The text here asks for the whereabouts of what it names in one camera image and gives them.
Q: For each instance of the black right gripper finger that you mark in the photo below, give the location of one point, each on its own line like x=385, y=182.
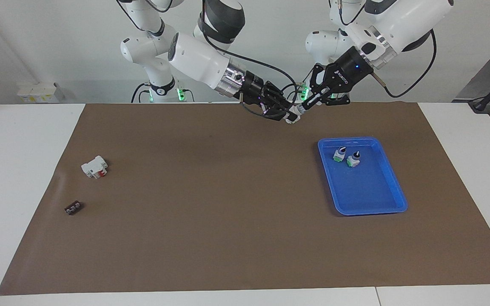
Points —
x=279, y=97
x=275, y=114

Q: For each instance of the white switch part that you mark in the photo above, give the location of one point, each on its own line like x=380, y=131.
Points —
x=294, y=115

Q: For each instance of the small dark terminal block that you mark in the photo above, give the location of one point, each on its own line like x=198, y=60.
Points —
x=73, y=208

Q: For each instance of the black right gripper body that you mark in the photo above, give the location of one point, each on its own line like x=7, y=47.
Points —
x=255, y=91

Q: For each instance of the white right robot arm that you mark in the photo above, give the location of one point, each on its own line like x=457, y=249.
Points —
x=194, y=59

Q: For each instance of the white red circuit breaker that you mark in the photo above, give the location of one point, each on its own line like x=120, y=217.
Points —
x=94, y=168

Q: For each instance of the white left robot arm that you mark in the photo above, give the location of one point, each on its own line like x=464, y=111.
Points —
x=402, y=21

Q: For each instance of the green base selector switch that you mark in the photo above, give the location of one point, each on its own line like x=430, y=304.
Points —
x=352, y=160
x=338, y=155

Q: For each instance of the brown table mat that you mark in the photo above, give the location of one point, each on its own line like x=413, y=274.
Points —
x=228, y=212

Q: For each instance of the blue plastic tray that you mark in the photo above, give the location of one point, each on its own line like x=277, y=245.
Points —
x=366, y=187

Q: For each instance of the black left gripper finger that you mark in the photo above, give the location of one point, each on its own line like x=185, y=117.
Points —
x=319, y=83
x=338, y=99

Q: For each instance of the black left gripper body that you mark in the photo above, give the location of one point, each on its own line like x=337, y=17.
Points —
x=349, y=70

